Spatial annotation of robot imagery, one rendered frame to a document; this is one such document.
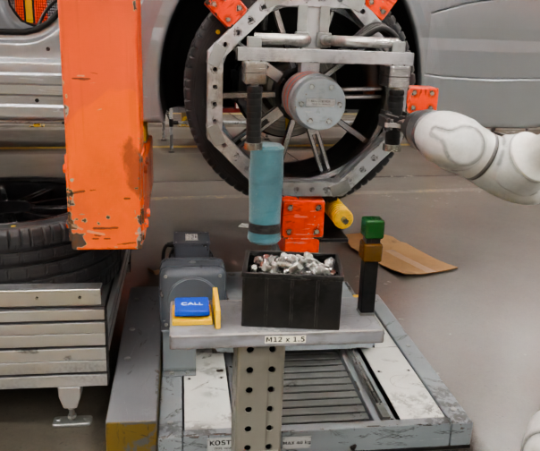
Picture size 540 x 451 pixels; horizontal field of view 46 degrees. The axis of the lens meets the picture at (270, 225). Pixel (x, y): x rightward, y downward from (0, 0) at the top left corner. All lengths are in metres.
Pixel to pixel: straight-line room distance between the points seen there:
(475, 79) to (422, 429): 1.08
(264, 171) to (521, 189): 0.64
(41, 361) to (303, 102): 0.92
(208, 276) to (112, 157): 0.45
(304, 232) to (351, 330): 0.56
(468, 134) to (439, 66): 0.92
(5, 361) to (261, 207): 0.75
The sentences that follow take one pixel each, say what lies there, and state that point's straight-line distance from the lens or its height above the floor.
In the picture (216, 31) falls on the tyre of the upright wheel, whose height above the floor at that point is 1.01.
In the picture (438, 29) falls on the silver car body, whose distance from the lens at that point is 2.10.
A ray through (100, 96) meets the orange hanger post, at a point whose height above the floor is 0.87.
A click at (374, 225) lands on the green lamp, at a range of 1.31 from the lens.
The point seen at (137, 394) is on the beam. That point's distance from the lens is 1.70.
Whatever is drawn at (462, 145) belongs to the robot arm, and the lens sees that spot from 1.21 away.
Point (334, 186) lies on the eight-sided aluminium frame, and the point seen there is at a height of 0.61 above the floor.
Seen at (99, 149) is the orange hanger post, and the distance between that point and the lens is 1.47.
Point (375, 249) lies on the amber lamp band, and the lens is 1.32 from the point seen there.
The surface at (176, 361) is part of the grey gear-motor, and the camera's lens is 1.87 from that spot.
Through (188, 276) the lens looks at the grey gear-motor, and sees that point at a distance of 1.72.
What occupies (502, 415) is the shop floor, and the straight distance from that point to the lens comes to 2.00.
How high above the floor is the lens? 1.02
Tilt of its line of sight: 17 degrees down
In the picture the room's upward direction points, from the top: 2 degrees clockwise
